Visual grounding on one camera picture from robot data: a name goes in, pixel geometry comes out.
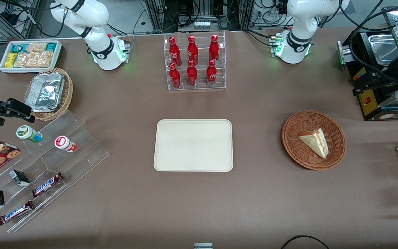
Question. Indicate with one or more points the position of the clear rice cracker bag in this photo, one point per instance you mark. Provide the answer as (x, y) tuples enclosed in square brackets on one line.
[(36, 47), (35, 59)]

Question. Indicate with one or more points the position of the red label yogurt cup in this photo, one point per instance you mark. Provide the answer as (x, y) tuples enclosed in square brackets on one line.
[(65, 143)]

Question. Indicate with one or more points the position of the black food warmer machine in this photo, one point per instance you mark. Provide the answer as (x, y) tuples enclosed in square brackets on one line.
[(370, 103)]

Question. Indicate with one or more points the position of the aluminium foil container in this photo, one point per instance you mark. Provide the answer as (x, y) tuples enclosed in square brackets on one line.
[(45, 92)]

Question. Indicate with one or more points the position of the yellow snack pack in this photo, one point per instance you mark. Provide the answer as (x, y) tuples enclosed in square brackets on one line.
[(11, 60)]

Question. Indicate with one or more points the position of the clear acrylic stepped display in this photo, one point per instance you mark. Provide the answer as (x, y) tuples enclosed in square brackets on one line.
[(81, 148)]

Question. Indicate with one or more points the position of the light wicker basket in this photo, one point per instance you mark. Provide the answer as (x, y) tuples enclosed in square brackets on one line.
[(68, 93)]

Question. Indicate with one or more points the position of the green label yogurt cup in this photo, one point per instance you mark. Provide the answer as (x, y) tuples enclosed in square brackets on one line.
[(28, 133)]

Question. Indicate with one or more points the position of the white power strip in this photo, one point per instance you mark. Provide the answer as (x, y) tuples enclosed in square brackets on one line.
[(202, 25)]

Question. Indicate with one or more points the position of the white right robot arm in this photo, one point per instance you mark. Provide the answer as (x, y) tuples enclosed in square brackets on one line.
[(98, 20)]

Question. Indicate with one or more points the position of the triangular sandwich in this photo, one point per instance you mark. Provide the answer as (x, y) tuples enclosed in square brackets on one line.
[(318, 141)]

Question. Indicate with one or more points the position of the brown wicker basket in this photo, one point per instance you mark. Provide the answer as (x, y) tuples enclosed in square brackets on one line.
[(302, 155)]

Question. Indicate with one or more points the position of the red cola bottle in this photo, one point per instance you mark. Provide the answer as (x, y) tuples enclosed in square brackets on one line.
[(192, 52), (174, 77), (174, 52), (211, 74), (192, 76), (214, 50)]

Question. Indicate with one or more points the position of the beige rectangular tray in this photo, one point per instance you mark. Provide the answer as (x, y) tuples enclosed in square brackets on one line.
[(193, 145)]

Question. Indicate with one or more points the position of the white rectangular snack bin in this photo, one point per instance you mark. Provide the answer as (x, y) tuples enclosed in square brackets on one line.
[(58, 52)]

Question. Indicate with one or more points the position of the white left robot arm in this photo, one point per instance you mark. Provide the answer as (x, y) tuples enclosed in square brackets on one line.
[(299, 20)]

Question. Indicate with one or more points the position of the clear acrylic bottle rack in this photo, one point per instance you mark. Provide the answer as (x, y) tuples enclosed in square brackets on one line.
[(196, 86)]

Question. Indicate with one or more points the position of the Snickers chocolate bar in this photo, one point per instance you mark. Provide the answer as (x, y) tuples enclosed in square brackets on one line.
[(15, 213), (47, 184)]

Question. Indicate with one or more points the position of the small grey device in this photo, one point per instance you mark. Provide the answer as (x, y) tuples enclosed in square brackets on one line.
[(203, 246)]

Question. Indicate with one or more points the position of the steel warmer pan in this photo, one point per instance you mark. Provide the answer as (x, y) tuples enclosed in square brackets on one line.
[(384, 48)]

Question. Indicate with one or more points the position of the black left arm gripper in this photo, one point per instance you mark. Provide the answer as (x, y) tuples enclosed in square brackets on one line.
[(382, 80)]

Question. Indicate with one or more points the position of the teal snack pack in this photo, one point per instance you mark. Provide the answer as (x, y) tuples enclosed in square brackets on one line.
[(51, 47), (18, 48)]

